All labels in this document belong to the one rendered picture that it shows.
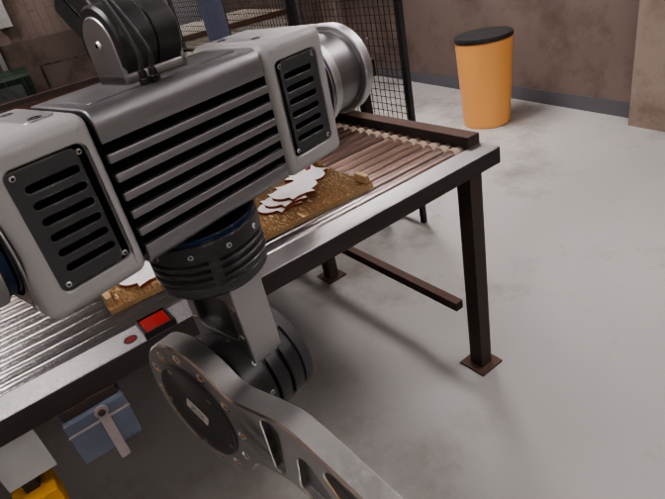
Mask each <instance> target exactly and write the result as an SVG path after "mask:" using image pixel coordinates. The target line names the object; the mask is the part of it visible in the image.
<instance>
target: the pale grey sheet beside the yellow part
mask: <svg viewBox="0 0 665 499"><path fill-rule="evenodd" d="M55 465H57V463H56V461H55V460H54V458H53V457H52V455H51V454H50V453H49V451H48V449H47V448H46V446H45V445H44V444H43V442H42V441H41V439H40V438H39V436H38V435H37V434H36V432H35V431H34V429H32V430H30V431H29V432H27V433H25V434H23V435H22V436H20V437H18V438H16V439H15V440H13V441H12V442H10V443H9V444H7V445H5V446H3V447H2V448H0V481H1V482H2V484H3V485H4V486H5V487H6V489H7V490H8V491H9V492H10V493H11V492H13V491H14V490H16V489H18V488H19V487H21V486H23V485H24V484H26V483H28V482H29V481H31V480H32V479H34V478H36V477H37V476H39V475H41V474H42V473H44V472H46V471H47V470H49V469H50V468H52V467H54V466H55Z"/></svg>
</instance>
